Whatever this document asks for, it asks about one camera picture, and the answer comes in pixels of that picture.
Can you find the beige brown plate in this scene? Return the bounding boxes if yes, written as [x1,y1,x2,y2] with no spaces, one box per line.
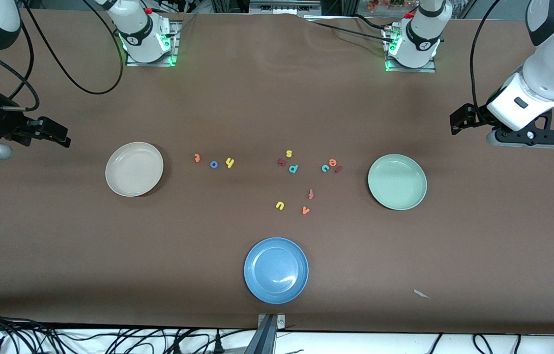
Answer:
[105,142,164,197]

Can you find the pale green plate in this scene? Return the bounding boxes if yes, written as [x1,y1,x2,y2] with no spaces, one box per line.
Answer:
[368,154,428,211]

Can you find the orange artificial flowers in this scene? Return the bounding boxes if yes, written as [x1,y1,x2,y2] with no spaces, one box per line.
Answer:
[368,0,417,13]

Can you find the brown paper table cover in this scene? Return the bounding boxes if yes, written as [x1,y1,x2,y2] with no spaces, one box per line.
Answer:
[0,10,554,336]

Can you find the grey power strip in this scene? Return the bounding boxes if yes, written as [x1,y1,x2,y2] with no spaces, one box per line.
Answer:
[250,0,321,15]

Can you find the blue plate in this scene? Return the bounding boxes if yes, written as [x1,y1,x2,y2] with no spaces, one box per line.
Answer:
[244,237,309,304]

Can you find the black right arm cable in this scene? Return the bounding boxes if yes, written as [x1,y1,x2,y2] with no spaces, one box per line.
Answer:
[0,0,125,111]

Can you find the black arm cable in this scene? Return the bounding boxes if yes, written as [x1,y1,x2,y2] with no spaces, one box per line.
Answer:
[0,0,125,111]
[470,0,503,121]

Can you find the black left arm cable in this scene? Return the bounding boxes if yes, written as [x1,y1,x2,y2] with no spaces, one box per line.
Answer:
[470,0,503,121]

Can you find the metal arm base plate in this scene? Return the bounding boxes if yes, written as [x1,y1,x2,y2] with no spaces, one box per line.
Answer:
[126,47,180,67]
[386,57,437,73]

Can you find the black cable on table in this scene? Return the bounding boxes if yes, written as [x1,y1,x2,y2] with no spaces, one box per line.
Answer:
[306,17,395,42]

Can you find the metal camera stand bracket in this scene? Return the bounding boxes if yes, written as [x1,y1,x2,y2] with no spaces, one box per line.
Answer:
[245,313,287,354]

